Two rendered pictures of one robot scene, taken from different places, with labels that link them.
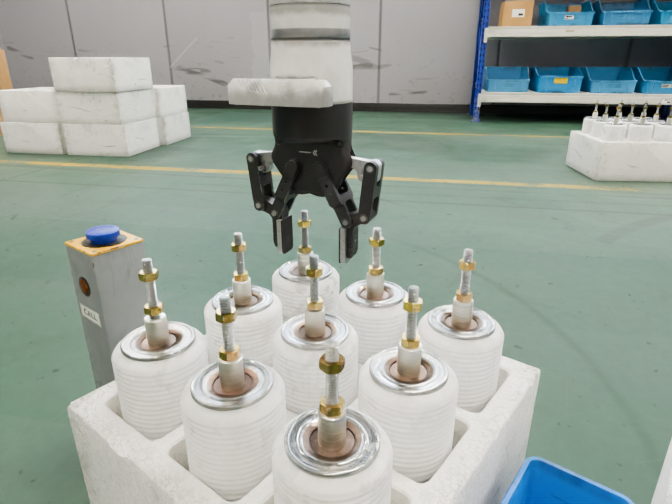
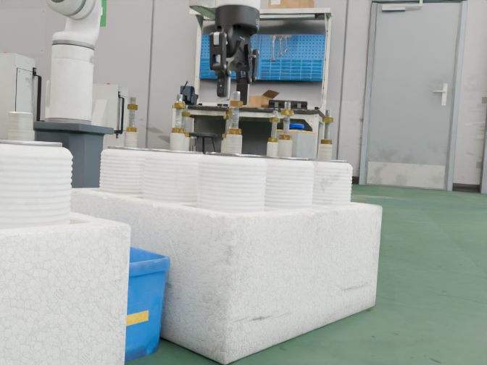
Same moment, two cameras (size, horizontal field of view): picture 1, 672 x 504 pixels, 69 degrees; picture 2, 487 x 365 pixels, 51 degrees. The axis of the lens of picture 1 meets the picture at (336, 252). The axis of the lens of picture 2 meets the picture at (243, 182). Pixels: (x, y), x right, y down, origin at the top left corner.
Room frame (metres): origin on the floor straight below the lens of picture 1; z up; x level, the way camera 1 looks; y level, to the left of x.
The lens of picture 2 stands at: (0.55, -0.84, 0.25)
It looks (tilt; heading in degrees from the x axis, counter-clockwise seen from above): 3 degrees down; 93
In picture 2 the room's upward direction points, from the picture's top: 3 degrees clockwise
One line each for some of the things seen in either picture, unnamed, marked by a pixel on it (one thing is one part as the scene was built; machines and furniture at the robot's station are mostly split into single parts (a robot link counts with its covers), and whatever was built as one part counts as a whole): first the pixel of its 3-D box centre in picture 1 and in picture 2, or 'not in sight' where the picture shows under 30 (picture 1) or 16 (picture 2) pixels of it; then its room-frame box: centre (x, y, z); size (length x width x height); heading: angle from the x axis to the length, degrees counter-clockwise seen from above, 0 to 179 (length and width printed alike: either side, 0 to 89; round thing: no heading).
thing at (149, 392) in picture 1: (169, 410); not in sight; (0.45, 0.19, 0.16); 0.10 x 0.10 x 0.18
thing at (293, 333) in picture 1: (315, 331); not in sight; (0.47, 0.02, 0.25); 0.08 x 0.08 x 0.01
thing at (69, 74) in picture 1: (103, 73); not in sight; (3.09, 1.38, 0.45); 0.39 x 0.39 x 0.18; 79
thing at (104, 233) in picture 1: (103, 236); (294, 128); (0.59, 0.30, 0.32); 0.04 x 0.04 x 0.02
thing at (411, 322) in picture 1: (411, 323); (178, 119); (0.40, -0.07, 0.30); 0.01 x 0.01 x 0.08
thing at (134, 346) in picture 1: (158, 341); not in sight; (0.45, 0.19, 0.25); 0.08 x 0.08 x 0.01
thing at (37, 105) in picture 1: (52, 104); not in sight; (3.19, 1.77, 0.27); 0.39 x 0.39 x 0.18; 81
